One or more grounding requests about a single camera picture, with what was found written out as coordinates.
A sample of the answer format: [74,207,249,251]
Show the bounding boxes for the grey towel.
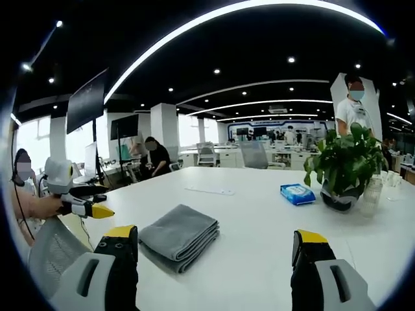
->
[138,203,221,274]

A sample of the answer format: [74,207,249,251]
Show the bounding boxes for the person's left hand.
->
[44,195,67,218]

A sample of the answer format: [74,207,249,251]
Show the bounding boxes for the white desktop screen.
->
[84,142,99,178]

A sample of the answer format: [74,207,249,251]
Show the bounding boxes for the black monitor stand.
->
[91,119,106,186]

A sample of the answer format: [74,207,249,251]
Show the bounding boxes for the grey mesh chair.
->
[28,216,95,294]

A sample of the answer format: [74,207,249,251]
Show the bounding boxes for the large black monitor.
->
[65,67,110,135]

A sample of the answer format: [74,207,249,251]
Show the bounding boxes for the small black monitor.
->
[110,113,140,141]

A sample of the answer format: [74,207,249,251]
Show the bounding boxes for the blue wet wipes packet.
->
[279,183,316,206]

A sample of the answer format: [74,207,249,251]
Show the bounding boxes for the green potted plant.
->
[303,122,389,213]

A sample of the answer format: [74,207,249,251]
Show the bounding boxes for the white cups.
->
[381,169,403,189]

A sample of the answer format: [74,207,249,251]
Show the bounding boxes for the white strip on table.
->
[184,185,236,196]

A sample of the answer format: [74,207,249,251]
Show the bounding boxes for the white office chair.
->
[196,142,217,168]

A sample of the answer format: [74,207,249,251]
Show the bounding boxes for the grey office chair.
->
[239,141,287,170]

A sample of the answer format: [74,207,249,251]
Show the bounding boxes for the curved ceiling light strip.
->
[103,0,386,105]

